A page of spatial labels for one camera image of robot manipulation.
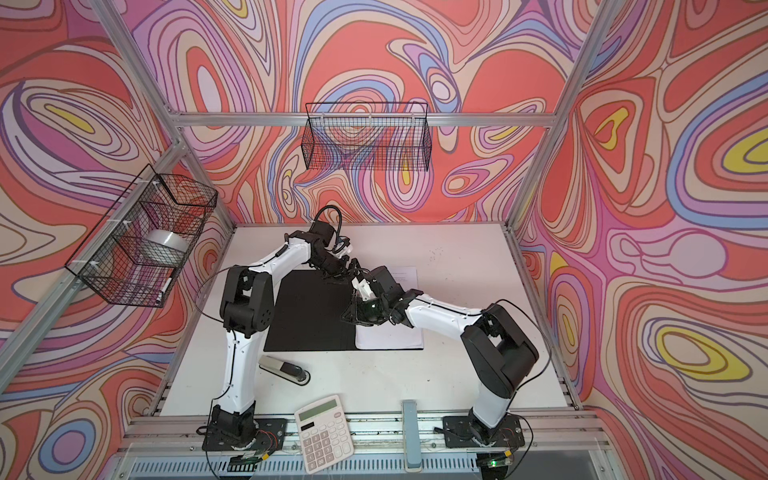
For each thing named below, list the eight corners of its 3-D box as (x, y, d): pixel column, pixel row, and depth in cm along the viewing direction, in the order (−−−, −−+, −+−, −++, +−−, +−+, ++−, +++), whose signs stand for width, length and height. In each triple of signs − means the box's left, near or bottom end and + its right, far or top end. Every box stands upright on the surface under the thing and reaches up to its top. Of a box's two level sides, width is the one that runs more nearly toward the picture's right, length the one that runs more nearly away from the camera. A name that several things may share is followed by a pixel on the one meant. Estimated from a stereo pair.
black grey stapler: (260, 371, 86) (254, 365, 82) (268, 359, 88) (262, 353, 84) (306, 388, 83) (302, 383, 79) (312, 375, 85) (308, 369, 81)
